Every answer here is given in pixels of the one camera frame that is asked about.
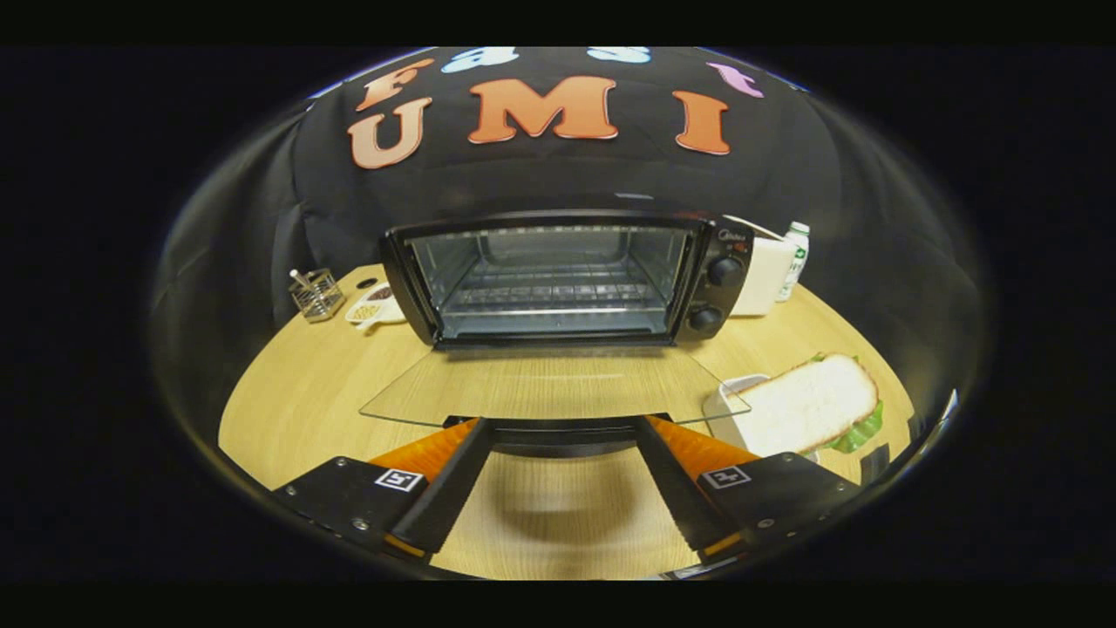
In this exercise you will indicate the white pop-up toaster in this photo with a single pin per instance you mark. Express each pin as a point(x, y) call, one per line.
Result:
point(763, 279)

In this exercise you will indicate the white divided snack dish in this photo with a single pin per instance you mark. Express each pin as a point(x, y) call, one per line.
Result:
point(370, 311)

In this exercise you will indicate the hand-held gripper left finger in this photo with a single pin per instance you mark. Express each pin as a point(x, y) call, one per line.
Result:
point(453, 488)

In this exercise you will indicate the black backdrop cloth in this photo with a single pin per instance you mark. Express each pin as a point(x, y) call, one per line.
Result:
point(540, 179)

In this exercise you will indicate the white rectangular tray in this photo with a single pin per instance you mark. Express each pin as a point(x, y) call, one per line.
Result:
point(724, 414)

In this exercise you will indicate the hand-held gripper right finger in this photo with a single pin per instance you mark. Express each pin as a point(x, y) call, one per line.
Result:
point(676, 488)

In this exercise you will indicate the lettuce sandwich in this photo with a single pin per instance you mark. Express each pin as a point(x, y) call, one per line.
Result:
point(811, 406)

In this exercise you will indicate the black toaster oven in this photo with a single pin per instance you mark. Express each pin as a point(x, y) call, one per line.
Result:
point(724, 296)

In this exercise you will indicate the white green-label bottle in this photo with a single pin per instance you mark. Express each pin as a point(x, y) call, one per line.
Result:
point(795, 262)

